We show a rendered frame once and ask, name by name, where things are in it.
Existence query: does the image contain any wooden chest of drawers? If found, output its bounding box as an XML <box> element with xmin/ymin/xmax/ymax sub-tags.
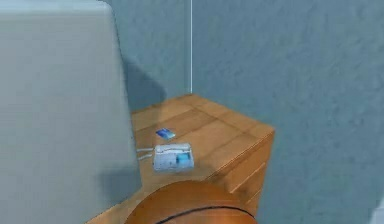
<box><xmin>85</xmin><ymin>93</ymin><xmax>276</xmax><ymax>224</ymax></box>

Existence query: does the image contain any orange basketball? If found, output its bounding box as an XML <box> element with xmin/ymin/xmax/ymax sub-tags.
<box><xmin>123</xmin><ymin>180</ymin><xmax>259</xmax><ymax>224</ymax></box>

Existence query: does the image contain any blue card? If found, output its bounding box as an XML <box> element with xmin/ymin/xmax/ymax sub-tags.
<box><xmin>155</xmin><ymin>128</ymin><xmax>177</xmax><ymax>140</ymax></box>

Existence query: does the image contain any white telephone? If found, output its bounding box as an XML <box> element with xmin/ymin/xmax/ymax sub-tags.
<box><xmin>136</xmin><ymin>143</ymin><xmax>196</xmax><ymax>173</ymax></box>

